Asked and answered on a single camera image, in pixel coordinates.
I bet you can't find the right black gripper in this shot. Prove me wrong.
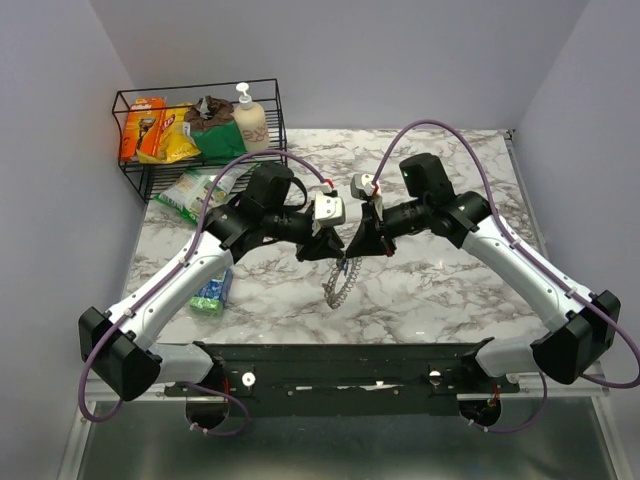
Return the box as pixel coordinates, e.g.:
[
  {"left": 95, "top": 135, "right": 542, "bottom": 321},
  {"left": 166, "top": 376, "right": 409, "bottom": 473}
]
[{"left": 345, "top": 198, "right": 430, "bottom": 258}]

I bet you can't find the metal disc with keyrings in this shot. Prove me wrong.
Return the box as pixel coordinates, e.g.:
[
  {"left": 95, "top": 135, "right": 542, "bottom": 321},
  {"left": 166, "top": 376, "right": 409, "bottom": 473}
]
[{"left": 322, "top": 257, "right": 362, "bottom": 310}]

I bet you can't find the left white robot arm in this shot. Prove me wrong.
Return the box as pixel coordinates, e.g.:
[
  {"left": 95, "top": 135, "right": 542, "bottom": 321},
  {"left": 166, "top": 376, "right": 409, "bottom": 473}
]
[{"left": 78, "top": 163, "right": 345, "bottom": 401}]

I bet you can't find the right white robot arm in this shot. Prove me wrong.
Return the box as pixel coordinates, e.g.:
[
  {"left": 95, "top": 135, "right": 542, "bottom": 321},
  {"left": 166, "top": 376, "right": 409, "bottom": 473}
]
[{"left": 346, "top": 153, "right": 620, "bottom": 392}]

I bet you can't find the blue green tissue pack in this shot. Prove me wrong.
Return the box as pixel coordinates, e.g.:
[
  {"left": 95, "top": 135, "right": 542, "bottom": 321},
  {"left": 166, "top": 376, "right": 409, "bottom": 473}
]
[{"left": 188, "top": 269, "right": 233, "bottom": 317}]

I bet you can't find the beige pump soap bottle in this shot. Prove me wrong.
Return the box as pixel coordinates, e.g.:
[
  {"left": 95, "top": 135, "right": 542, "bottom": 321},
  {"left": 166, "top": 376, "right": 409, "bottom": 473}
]
[{"left": 234, "top": 82, "right": 270, "bottom": 152}]

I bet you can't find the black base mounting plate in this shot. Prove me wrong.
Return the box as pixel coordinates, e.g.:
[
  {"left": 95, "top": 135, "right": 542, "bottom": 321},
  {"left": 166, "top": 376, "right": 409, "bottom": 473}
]
[{"left": 164, "top": 342, "right": 531, "bottom": 419}]

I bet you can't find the green white snack bag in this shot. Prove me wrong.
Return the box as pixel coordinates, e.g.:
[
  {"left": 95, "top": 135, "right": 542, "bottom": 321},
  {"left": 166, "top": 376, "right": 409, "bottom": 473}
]
[{"left": 154, "top": 164, "right": 251, "bottom": 224}]

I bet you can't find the green and brown bag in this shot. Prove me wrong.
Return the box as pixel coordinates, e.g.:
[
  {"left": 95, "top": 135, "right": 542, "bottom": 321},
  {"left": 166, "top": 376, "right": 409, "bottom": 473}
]
[{"left": 184, "top": 95, "right": 247, "bottom": 161}]

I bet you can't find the yellow chips bag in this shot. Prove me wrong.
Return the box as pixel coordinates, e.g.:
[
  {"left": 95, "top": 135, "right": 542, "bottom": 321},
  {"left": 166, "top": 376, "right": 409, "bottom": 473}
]
[{"left": 137, "top": 103, "right": 200, "bottom": 164}]

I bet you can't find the orange razor package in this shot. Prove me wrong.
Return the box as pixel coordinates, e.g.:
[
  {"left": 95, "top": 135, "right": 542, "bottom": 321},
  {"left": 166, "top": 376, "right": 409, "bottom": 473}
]
[{"left": 120, "top": 97, "right": 166, "bottom": 162}]

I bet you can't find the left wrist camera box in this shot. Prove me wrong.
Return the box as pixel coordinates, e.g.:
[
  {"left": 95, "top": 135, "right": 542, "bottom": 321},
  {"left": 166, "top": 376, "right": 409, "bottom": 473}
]
[{"left": 312, "top": 192, "right": 346, "bottom": 237}]

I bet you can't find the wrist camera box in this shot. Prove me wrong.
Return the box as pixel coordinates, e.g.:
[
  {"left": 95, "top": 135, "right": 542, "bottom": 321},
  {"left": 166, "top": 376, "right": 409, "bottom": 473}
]
[
  {"left": 312, "top": 192, "right": 346, "bottom": 237},
  {"left": 350, "top": 173, "right": 383, "bottom": 218}
]

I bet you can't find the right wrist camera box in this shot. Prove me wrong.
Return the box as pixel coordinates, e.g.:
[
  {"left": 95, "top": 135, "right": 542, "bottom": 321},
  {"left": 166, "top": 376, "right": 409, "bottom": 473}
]
[{"left": 350, "top": 173, "right": 383, "bottom": 218}]

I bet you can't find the black wire basket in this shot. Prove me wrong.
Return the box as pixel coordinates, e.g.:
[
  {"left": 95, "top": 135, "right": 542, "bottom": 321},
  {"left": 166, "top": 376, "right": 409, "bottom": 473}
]
[{"left": 111, "top": 78, "right": 287, "bottom": 203}]

